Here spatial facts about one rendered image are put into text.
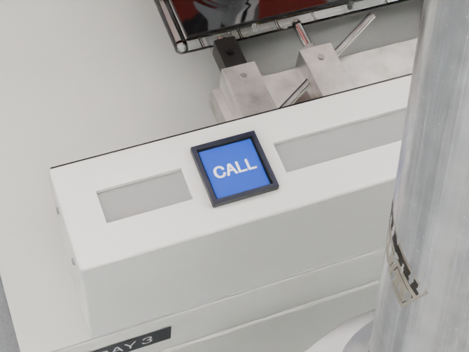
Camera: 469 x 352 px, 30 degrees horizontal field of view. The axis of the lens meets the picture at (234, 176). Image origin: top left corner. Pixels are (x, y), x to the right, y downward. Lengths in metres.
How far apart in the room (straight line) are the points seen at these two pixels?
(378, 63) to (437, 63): 0.57
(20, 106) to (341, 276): 0.37
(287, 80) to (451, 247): 0.53
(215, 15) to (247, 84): 0.09
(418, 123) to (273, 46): 0.63
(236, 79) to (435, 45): 0.51
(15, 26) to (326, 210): 0.43
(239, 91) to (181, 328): 0.23
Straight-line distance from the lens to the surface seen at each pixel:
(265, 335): 0.95
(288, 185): 0.70
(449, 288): 0.37
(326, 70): 0.84
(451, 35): 0.32
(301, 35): 0.88
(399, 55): 0.91
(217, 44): 0.85
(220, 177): 0.70
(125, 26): 0.97
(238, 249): 0.72
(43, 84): 0.93
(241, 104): 0.81
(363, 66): 0.89
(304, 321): 0.96
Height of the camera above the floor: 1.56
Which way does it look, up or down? 58 degrees down
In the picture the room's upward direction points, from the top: 9 degrees clockwise
